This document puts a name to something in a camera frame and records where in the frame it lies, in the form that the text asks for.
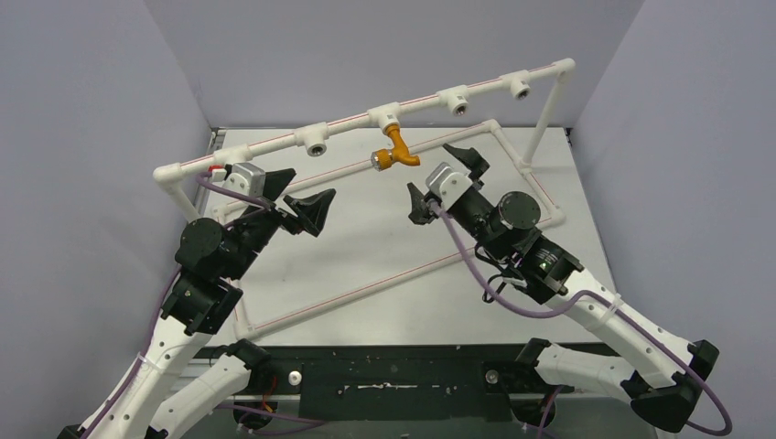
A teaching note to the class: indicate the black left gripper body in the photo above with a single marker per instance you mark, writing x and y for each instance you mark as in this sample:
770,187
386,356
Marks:
258,226

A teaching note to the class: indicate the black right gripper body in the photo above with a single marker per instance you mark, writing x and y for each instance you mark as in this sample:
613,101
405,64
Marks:
472,209

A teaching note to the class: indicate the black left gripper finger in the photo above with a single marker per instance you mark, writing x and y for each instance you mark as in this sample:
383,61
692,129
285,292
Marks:
311,212
276,182

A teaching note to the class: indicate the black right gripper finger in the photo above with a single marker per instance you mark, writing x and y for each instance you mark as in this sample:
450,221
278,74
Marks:
420,213
471,159

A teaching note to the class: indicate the yellow plastic water faucet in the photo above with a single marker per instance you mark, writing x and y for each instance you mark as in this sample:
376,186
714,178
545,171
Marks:
384,159

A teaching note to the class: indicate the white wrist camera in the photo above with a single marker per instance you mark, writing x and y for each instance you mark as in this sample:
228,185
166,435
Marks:
244,179
447,184

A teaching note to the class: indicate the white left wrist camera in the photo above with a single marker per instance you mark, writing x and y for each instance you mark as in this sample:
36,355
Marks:
244,179

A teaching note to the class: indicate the white PVC pipe frame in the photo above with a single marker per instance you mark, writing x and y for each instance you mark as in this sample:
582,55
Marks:
372,277

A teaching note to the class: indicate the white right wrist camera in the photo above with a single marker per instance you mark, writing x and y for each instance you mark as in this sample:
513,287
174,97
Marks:
447,184

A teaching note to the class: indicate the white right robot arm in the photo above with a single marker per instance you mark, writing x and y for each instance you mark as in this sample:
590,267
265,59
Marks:
660,375

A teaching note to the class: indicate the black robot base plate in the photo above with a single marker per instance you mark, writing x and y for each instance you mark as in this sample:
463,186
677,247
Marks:
397,383

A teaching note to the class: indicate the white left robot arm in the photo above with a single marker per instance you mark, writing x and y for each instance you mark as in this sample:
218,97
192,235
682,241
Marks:
194,305

